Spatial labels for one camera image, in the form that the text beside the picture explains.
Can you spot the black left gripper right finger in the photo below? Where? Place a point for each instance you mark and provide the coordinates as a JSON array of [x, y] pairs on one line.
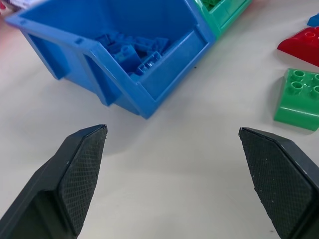
[[279, 179]]

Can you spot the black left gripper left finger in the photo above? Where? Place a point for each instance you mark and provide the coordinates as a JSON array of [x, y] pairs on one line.
[[62, 184]]

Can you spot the green sloped building brick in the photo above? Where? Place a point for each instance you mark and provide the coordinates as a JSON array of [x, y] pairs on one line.
[[299, 99]]

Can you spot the red sloped building brick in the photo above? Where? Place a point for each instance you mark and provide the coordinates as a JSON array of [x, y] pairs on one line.
[[301, 44]]

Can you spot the blue plastic storage bin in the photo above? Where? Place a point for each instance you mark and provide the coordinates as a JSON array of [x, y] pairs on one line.
[[119, 57]]

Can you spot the blue studded building brick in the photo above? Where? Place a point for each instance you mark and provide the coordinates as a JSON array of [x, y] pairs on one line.
[[124, 53]]

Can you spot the blue hollow building brick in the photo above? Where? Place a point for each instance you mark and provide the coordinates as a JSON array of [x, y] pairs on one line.
[[148, 65]]

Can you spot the green plastic storage bin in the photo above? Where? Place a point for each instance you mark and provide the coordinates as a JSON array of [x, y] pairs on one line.
[[221, 15]]

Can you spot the red plastic storage bin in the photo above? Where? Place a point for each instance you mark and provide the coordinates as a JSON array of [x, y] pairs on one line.
[[3, 5]]

